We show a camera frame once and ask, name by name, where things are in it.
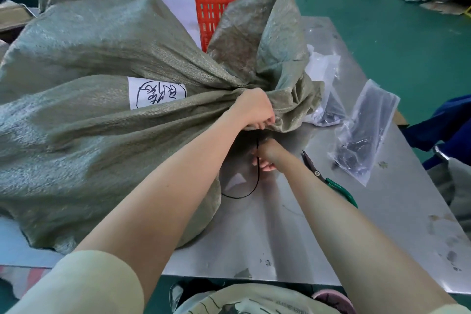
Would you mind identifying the person's left hand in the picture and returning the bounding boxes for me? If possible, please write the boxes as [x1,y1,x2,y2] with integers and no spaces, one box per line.
[230,87,276,131]

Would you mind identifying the person's right hand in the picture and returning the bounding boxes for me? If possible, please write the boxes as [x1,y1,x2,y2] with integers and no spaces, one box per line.
[252,138,295,173]

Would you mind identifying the black cable tie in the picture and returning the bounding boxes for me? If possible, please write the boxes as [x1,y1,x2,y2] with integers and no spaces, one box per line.
[220,131,261,200]

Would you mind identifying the green handled scissors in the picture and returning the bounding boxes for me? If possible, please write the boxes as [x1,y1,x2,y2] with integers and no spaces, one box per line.
[301,150,359,209]

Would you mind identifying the grey-green woven sack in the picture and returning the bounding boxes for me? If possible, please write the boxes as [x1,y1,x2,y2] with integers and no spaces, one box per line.
[0,0,325,255]

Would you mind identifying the person's left forearm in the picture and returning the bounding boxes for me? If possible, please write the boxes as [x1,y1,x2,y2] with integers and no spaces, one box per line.
[75,111,247,307]

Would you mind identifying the person's right forearm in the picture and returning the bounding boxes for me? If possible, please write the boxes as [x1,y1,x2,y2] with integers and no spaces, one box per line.
[278,155,457,314]

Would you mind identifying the clear and white plastic bag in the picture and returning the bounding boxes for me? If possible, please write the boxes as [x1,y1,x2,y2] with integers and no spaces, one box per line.
[302,44,348,128]

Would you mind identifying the clear bag of black ties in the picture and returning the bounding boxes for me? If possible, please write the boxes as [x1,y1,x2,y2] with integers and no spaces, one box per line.
[328,79,401,187]

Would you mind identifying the person's cream shirt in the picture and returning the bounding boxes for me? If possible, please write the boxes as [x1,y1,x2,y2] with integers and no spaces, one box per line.
[7,250,471,314]

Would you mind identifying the white handwritten paper label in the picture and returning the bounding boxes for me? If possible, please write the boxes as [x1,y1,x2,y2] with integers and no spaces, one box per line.
[128,76,187,110]

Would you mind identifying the dark blue cloth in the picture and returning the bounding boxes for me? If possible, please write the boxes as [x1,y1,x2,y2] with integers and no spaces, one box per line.
[401,95,471,171]

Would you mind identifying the grey sack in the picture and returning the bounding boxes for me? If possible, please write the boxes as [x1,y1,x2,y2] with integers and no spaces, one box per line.
[426,157,471,239]

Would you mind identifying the flat cardboard sheet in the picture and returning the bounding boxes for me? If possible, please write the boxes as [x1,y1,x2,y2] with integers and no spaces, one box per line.
[419,0,470,16]

